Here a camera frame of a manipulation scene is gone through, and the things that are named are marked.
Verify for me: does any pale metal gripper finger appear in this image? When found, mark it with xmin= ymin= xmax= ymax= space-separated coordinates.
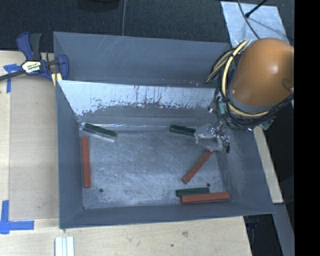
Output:
xmin=202 ymin=140 xmax=222 ymax=152
xmin=194 ymin=126 xmax=213 ymax=144

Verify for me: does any dark green flat block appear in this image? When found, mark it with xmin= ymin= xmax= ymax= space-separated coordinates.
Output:
xmin=82 ymin=122 xmax=118 ymax=141
xmin=175 ymin=187 xmax=211 ymax=198
xmin=169 ymin=124 xmax=197 ymax=138

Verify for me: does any red-brown flat block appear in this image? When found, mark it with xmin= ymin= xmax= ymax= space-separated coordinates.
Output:
xmin=180 ymin=191 xmax=231 ymax=204
xmin=181 ymin=149 xmax=214 ymax=185
xmin=80 ymin=135 xmax=92 ymax=189

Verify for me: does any grey metal bin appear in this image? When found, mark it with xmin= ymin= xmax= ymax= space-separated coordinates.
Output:
xmin=52 ymin=31 xmax=276 ymax=230

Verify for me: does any pale wood board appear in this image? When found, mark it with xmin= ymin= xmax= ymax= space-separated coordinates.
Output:
xmin=8 ymin=74 xmax=61 ymax=221

